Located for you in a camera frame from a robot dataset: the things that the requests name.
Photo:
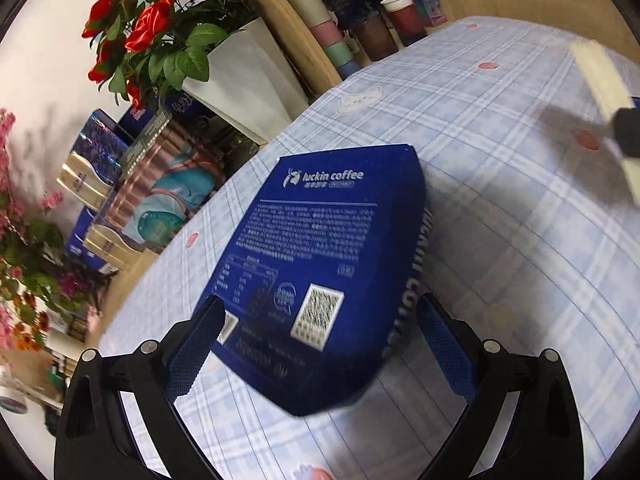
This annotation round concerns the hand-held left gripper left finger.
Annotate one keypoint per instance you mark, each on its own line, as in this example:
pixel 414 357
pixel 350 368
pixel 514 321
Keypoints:
pixel 197 355

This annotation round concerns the purple artificial flowers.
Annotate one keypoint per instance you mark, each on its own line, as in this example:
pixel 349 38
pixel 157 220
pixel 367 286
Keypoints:
pixel 75 285

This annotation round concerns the white toothbrush package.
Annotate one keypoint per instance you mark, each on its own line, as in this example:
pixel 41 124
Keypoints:
pixel 595 75

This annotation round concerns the white flower pot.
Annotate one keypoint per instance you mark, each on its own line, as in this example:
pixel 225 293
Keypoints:
pixel 245 80

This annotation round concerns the dark blue small box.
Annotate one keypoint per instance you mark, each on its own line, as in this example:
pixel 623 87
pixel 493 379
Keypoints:
pixel 135 117

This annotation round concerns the blue coffee box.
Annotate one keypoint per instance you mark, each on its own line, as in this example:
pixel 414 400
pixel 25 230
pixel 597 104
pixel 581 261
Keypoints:
pixel 325 260

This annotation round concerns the orange artificial flowers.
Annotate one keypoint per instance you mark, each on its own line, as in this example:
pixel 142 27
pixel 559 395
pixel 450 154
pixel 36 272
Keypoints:
pixel 27 335

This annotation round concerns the brown glass cup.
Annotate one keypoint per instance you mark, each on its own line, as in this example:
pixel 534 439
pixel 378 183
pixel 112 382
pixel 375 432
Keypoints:
pixel 375 37

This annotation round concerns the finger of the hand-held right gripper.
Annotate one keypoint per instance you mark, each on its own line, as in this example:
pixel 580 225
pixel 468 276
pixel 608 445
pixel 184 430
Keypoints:
pixel 629 130

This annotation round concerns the pink blossom artificial plant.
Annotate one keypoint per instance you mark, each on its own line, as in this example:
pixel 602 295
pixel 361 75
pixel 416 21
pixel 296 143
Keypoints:
pixel 15 210

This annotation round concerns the blue white carton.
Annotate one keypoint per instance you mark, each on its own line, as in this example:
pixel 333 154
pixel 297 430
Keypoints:
pixel 75 237

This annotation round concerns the silver blue gift box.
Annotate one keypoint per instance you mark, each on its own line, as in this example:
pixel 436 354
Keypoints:
pixel 107 247
pixel 95 160

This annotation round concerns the dark green box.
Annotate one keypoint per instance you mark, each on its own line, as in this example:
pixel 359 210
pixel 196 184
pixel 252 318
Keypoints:
pixel 147 142

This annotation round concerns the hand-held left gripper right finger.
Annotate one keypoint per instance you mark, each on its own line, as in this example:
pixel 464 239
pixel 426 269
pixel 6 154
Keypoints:
pixel 447 350

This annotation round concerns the red rose bouquet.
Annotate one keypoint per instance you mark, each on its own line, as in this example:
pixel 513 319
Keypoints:
pixel 150 25

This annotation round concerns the pink striped gift box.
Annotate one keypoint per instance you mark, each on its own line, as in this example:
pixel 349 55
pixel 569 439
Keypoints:
pixel 160 200

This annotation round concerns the small blue purple box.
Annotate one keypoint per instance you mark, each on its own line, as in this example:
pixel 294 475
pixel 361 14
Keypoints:
pixel 427 5

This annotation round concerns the red paper cup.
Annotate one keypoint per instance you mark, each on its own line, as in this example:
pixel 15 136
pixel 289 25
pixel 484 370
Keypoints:
pixel 405 17

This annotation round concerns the blue plaid tablecloth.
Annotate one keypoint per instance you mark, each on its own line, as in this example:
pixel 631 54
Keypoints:
pixel 500 260

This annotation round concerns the stack of pastel cups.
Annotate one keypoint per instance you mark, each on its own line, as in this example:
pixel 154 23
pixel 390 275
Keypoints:
pixel 320 25

